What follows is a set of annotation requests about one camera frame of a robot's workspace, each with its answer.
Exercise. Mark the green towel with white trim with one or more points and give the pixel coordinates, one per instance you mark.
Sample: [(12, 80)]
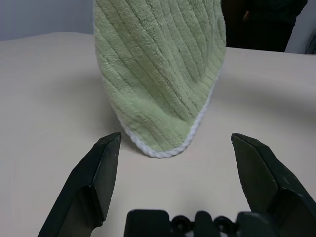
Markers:
[(158, 74)]

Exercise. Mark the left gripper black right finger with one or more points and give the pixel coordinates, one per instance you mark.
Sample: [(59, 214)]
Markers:
[(271, 182)]

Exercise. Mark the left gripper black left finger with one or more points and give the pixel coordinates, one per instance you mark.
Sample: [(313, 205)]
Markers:
[(93, 182)]

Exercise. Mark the person in dark clothes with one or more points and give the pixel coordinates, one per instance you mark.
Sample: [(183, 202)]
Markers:
[(266, 27)]

